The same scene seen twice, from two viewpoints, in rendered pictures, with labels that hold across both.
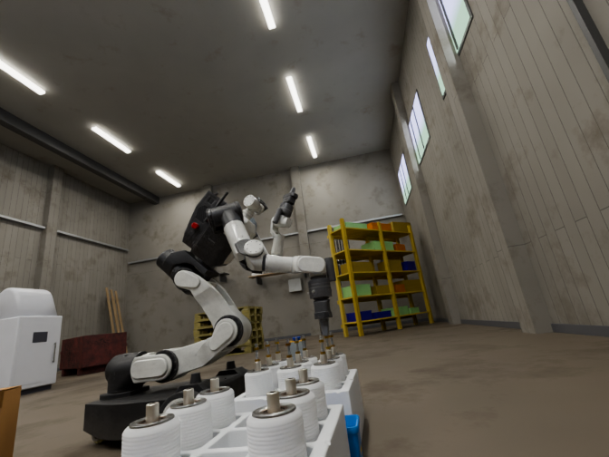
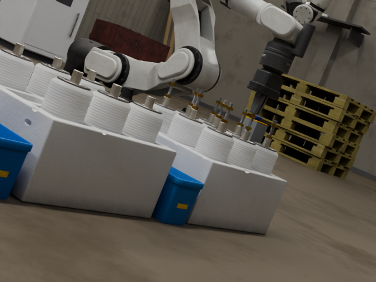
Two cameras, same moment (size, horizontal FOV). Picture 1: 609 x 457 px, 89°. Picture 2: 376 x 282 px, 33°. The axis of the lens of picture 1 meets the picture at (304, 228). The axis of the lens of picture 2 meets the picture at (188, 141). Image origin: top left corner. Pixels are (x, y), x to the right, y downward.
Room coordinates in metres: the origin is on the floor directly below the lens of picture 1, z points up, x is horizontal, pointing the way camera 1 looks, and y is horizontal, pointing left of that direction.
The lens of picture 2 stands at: (-0.45, -0.81, 0.35)
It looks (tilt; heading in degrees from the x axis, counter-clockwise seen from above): 5 degrees down; 29
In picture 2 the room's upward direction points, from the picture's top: 22 degrees clockwise
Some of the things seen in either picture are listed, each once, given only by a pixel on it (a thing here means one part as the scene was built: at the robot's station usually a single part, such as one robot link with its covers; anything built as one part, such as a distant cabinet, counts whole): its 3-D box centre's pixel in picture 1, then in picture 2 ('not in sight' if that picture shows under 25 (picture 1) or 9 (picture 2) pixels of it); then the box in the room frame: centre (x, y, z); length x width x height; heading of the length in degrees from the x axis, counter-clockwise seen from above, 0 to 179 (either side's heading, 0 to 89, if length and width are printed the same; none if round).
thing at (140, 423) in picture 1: (152, 421); (16, 55); (0.63, 0.32, 0.25); 0.08 x 0.08 x 0.01
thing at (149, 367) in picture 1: (162, 364); (117, 71); (1.60, 0.77, 0.28); 0.21 x 0.20 x 0.13; 81
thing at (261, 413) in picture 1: (274, 411); (74, 84); (0.59, 0.09, 0.25); 0.08 x 0.08 x 0.01
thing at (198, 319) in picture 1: (229, 331); (304, 122); (6.42, 1.75, 0.42); 1.18 x 0.82 x 0.84; 81
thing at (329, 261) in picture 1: (320, 273); (291, 40); (1.24, -0.04, 0.57); 0.11 x 0.11 x 0.11; 3
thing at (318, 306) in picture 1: (321, 302); (269, 74); (1.23, -0.03, 0.46); 0.13 x 0.10 x 0.12; 169
